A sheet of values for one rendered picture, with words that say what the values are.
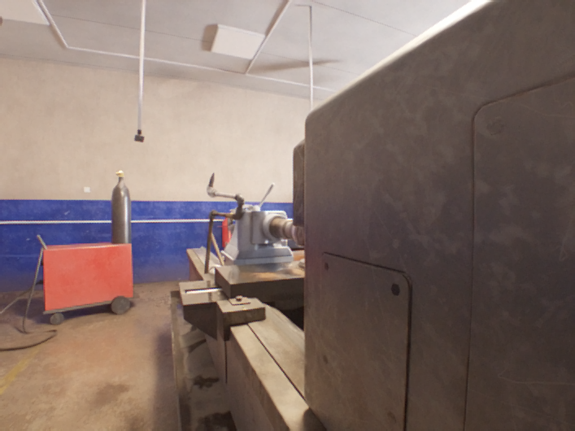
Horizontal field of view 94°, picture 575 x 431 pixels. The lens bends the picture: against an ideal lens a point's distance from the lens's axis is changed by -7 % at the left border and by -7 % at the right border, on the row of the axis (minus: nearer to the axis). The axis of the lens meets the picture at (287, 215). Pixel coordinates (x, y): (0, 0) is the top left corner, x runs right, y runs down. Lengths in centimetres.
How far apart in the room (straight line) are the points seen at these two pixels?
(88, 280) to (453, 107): 371
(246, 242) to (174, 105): 439
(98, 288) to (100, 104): 296
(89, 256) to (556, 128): 372
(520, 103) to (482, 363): 17
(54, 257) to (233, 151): 317
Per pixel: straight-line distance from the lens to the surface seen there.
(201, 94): 560
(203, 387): 147
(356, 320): 36
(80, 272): 376
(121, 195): 389
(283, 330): 83
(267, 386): 62
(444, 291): 26
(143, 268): 528
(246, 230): 129
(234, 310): 89
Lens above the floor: 116
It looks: 1 degrees down
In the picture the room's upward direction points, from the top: straight up
